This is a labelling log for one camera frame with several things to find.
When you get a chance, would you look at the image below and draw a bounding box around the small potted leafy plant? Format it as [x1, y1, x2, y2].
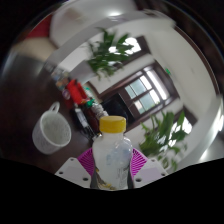
[87, 29, 135, 79]

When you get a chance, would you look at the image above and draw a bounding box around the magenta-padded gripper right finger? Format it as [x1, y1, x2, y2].
[130, 148, 169, 188]

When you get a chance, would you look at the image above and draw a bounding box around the dark-framed window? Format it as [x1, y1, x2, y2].
[109, 35, 151, 56]
[173, 106, 198, 134]

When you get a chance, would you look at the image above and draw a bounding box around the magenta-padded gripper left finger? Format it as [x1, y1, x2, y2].
[54, 147, 96, 189]

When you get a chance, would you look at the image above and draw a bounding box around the dark wooden double door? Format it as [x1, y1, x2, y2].
[98, 63, 181, 133]

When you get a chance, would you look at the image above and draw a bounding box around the white speckled mug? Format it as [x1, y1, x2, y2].
[31, 101, 73, 155]

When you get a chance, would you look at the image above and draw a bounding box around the large potted leafy plant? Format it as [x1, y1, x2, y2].
[139, 110, 188, 172]

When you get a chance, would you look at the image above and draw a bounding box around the red box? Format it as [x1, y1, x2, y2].
[64, 78, 88, 107]

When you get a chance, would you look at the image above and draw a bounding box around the yellow-capped clear drink bottle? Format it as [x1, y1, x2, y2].
[89, 115, 135, 191]

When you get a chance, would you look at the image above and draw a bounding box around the black chair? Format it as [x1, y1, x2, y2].
[101, 93, 136, 126]

